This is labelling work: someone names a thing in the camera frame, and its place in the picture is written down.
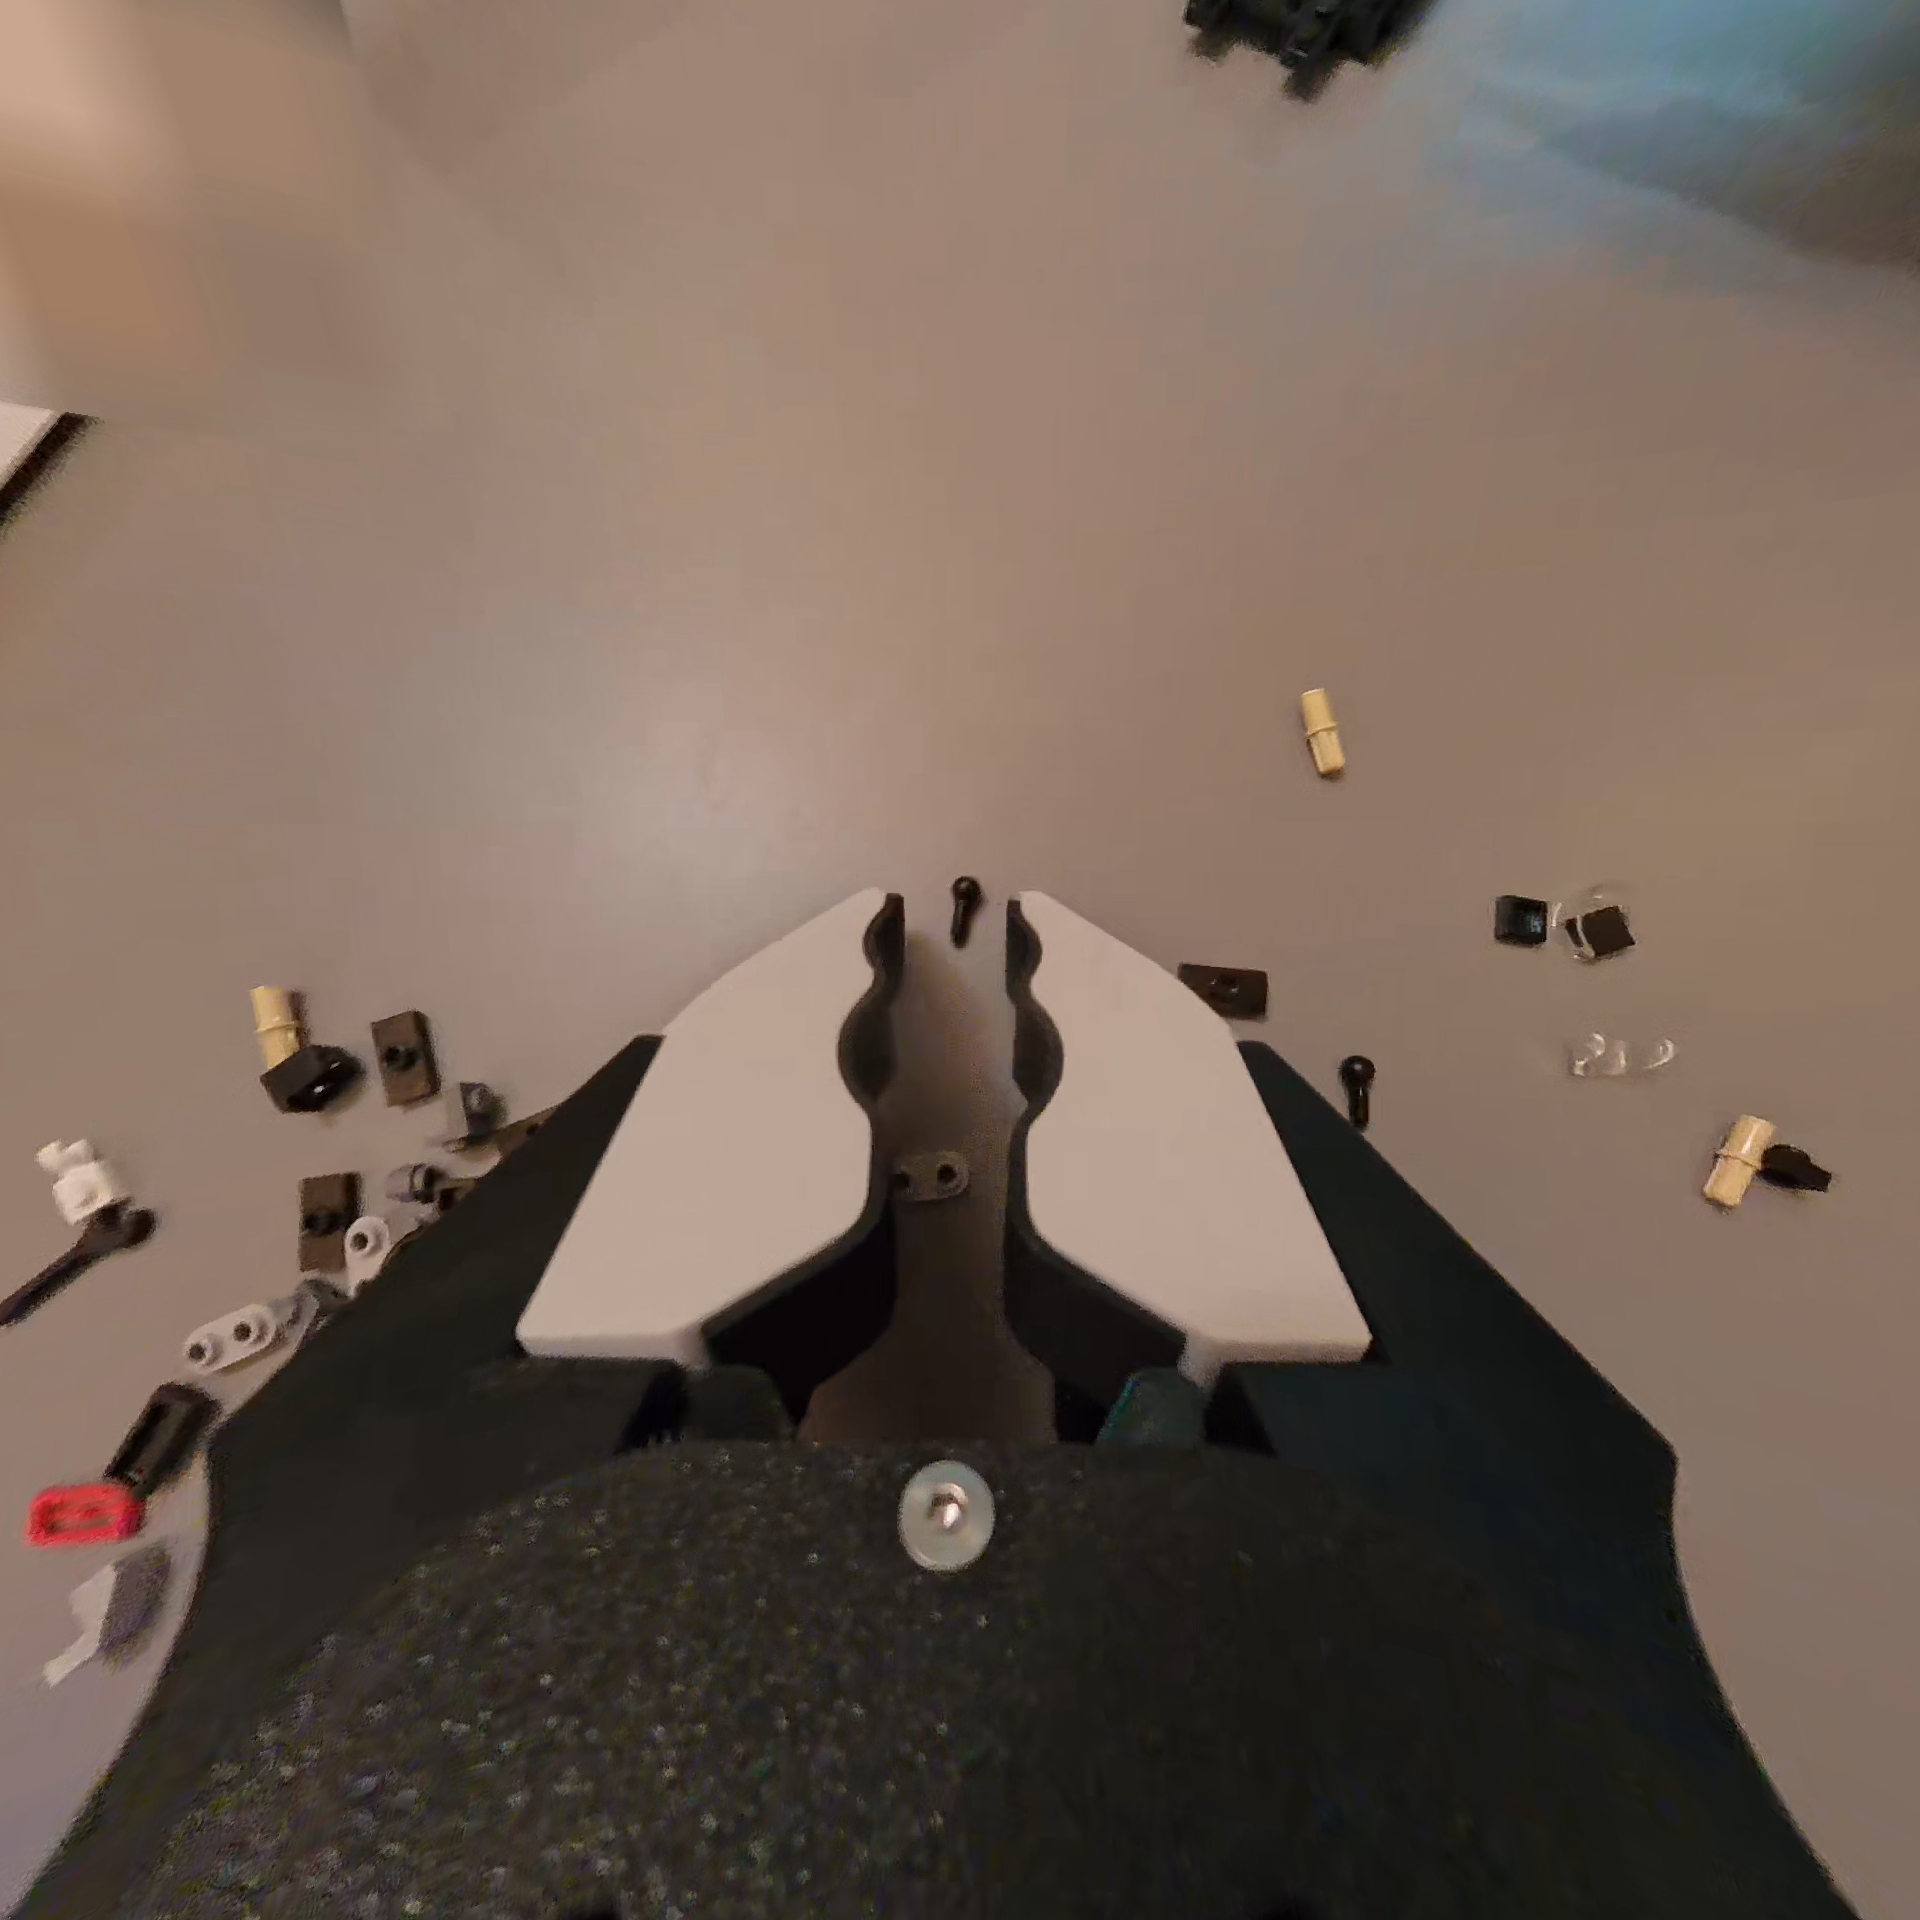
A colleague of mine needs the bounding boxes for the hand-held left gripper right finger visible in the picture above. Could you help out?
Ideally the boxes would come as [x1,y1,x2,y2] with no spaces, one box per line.
[1006,891,1374,1389]

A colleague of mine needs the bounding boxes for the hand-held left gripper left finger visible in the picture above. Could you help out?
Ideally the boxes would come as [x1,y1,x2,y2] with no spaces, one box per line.
[514,891,910,1397]

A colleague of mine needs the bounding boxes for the pile of small toy bricks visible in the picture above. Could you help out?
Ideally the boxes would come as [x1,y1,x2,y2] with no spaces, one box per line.
[0,683,1834,1691]

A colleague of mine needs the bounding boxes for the black studded toy plate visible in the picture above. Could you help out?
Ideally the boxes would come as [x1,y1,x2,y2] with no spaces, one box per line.
[1183,0,1428,95]

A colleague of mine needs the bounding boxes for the grey desk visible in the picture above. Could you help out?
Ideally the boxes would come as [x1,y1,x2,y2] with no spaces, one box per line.
[0,0,1920,1920]

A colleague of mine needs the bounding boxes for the white and wood book stand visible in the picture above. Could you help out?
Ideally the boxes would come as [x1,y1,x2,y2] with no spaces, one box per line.
[0,400,82,503]

